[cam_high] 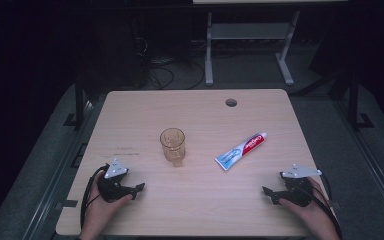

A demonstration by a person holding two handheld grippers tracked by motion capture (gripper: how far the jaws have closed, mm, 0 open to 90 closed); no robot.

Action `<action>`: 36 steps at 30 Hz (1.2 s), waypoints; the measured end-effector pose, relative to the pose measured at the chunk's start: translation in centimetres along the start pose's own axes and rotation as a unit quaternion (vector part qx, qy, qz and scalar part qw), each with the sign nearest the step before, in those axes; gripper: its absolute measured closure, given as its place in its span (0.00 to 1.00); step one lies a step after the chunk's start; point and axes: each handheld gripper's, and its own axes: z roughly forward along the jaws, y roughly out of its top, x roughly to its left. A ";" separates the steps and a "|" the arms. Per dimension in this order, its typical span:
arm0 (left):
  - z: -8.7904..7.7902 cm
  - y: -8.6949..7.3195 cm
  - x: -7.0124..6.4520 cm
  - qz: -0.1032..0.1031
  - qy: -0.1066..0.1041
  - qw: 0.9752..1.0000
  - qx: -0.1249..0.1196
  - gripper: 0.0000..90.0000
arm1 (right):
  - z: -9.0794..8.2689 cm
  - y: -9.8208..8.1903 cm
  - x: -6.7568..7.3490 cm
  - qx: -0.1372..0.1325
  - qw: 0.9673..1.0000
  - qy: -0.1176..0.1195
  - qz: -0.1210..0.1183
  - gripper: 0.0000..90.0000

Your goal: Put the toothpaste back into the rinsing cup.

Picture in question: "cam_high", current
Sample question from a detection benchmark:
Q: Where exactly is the clear plastic cup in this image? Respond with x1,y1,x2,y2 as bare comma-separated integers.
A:
159,127,187,168

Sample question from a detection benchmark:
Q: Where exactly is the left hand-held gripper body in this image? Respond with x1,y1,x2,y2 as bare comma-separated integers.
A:
97,158,135,203

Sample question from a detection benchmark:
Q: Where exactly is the white blue red toothpaste tube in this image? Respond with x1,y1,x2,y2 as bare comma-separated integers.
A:
214,131,269,172

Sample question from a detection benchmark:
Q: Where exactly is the tangle of black floor cables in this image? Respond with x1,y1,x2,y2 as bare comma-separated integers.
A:
135,35,207,91

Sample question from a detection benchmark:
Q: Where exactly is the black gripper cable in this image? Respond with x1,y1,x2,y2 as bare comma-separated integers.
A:
80,163,111,232
298,173,343,240

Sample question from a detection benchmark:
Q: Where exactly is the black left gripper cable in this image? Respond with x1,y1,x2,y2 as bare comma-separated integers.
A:
80,163,111,232

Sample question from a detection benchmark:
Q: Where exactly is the black metal post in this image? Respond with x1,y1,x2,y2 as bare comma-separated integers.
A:
74,75,85,130

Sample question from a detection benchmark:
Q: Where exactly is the person's left hand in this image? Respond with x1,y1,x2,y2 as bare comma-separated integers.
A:
79,171,135,233

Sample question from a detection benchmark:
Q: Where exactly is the person's right hand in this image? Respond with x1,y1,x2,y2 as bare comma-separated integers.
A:
277,176,340,234

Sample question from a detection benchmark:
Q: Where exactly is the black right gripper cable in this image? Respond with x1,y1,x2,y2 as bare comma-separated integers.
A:
298,173,343,240

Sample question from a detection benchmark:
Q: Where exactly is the grey metal stand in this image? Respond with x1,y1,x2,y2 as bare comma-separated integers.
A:
204,10,302,87

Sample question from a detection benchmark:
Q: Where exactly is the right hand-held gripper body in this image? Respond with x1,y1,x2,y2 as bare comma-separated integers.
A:
279,162,323,208

